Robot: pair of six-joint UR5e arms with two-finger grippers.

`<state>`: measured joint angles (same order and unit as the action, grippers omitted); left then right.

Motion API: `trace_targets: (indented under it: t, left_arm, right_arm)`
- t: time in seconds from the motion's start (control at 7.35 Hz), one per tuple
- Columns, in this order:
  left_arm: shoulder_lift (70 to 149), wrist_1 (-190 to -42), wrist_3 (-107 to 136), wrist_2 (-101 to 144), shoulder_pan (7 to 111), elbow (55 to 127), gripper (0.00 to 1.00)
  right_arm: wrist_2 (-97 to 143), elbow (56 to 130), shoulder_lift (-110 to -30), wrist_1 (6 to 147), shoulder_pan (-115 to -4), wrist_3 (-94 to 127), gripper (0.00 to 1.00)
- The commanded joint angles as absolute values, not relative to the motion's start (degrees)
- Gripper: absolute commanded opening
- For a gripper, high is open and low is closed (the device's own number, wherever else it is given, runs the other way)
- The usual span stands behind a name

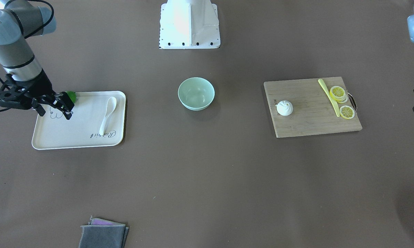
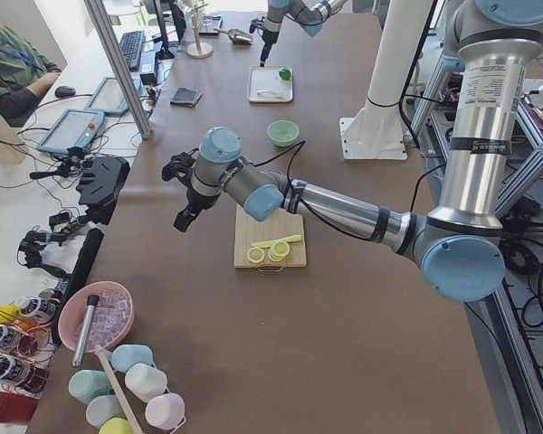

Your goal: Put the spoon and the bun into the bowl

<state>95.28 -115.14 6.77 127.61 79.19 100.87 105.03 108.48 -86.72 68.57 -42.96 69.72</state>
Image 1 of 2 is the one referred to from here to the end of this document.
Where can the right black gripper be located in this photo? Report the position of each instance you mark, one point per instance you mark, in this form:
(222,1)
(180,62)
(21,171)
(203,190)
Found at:
(39,87)

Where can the white ceramic spoon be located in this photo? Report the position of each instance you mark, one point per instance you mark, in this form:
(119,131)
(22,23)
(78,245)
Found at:
(110,108)

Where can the white steamed bun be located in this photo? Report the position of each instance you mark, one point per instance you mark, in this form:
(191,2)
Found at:
(284,108)

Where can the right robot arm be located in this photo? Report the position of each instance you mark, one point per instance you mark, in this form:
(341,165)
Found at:
(19,20)

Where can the mint green bowl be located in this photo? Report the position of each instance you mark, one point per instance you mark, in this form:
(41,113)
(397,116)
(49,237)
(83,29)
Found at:
(196,93)

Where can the green lime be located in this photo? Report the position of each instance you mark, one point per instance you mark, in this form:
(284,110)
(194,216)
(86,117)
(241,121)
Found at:
(72,96)

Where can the white rabbit tray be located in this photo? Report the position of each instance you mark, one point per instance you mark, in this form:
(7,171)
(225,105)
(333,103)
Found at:
(54,131)

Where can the lemon slice near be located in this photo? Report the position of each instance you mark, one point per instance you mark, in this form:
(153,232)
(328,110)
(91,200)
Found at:
(347,112)

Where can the lemon slice stack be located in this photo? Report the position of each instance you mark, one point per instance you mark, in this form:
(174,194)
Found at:
(338,94)

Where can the yellow plastic knife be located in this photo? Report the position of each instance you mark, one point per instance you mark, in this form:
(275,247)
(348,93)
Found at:
(333,102)

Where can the wooden cutting board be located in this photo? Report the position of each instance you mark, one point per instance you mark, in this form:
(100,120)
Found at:
(313,113)

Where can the grey folded cloth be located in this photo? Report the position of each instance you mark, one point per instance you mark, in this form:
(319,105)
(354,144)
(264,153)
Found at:
(101,233)

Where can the white camera pole base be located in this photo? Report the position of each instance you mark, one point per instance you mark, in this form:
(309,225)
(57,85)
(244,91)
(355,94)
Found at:
(189,24)

